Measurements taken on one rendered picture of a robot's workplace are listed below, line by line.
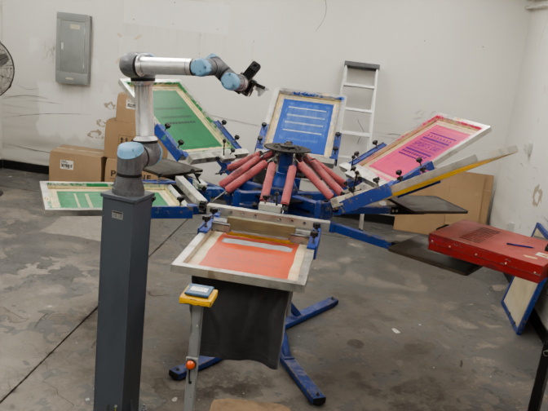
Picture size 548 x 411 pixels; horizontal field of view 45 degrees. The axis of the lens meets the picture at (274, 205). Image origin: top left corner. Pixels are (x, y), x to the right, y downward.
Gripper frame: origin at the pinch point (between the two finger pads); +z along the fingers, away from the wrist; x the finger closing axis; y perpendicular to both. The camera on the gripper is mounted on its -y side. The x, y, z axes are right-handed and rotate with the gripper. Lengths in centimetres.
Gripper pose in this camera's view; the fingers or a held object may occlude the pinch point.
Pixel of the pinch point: (257, 80)
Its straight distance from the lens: 324.7
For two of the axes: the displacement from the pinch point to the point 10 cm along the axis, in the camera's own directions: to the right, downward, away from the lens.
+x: 8.1, 5.6, -1.8
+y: -5.0, 8.2, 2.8
